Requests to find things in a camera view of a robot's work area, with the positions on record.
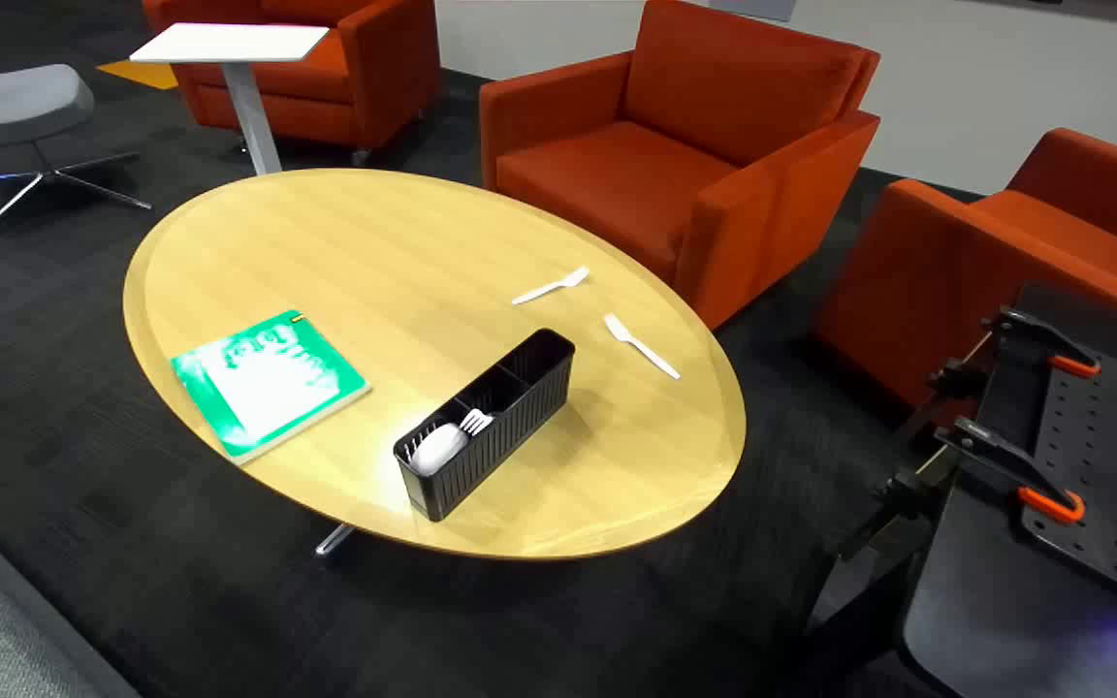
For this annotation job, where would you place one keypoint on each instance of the black plastic organizer box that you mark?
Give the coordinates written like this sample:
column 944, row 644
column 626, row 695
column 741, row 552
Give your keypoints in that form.
column 505, row 428

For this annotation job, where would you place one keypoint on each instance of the white round object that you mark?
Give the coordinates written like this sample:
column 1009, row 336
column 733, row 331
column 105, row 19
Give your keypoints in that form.
column 434, row 446

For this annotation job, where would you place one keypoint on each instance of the yellow flat object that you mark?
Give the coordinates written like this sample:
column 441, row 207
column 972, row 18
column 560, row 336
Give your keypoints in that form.
column 138, row 74

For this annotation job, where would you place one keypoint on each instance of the white plastic fork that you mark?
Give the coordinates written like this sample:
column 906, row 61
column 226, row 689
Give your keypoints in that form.
column 642, row 349
column 551, row 288

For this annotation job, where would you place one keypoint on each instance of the small white packet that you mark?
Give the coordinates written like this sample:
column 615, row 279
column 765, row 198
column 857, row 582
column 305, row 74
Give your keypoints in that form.
column 476, row 420

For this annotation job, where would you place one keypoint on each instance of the orange armchair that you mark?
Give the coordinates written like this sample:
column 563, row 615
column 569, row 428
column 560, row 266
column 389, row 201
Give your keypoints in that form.
column 946, row 274
column 611, row 169
column 367, row 80

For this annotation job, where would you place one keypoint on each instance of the metal table leg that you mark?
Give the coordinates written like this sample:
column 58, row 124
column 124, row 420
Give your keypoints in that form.
column 335, row 536

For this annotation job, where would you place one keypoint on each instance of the green and white book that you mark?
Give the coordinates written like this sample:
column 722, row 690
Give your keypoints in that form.
column 267, row 380

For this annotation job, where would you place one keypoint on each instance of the white side table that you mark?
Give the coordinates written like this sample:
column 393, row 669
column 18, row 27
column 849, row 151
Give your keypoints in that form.
column 231, row 40

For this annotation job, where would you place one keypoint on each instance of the dark grey robot stand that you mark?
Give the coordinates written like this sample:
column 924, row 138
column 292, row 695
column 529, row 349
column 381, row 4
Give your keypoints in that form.
column 1009, row 606

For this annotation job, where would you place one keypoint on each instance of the black perforated mounting board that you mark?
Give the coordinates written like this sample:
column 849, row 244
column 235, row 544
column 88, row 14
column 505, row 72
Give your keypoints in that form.
column 1103, row 438

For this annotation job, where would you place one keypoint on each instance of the grey lounge chair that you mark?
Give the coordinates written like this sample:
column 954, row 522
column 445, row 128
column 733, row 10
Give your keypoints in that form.
column 8, row 98

